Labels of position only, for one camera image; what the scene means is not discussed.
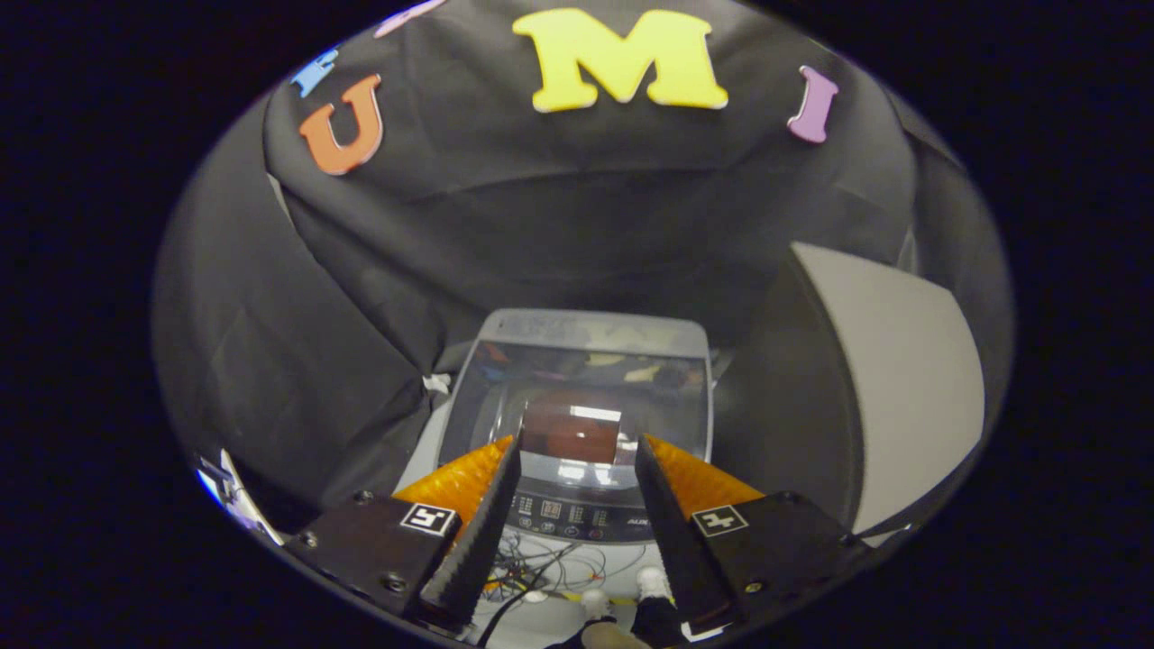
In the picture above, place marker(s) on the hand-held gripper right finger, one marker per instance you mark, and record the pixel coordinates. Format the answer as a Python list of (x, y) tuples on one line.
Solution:
[(676, 541)]

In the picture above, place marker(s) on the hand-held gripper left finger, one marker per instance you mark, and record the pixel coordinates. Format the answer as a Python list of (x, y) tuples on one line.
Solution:
[(469, 550)]

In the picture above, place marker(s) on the grey washing machine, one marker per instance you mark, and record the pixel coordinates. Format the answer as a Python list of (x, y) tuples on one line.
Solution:
[(577, 516)]

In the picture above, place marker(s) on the dark transparent washing machine lid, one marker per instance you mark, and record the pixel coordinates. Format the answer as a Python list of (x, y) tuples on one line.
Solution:
[(577, 379)]

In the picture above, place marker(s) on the white and blue board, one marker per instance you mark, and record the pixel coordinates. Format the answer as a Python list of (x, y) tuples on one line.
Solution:
[(230, 491)]

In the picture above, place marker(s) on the black backdrop cloth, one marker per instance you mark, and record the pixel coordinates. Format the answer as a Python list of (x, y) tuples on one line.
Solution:
[(541, 225)]

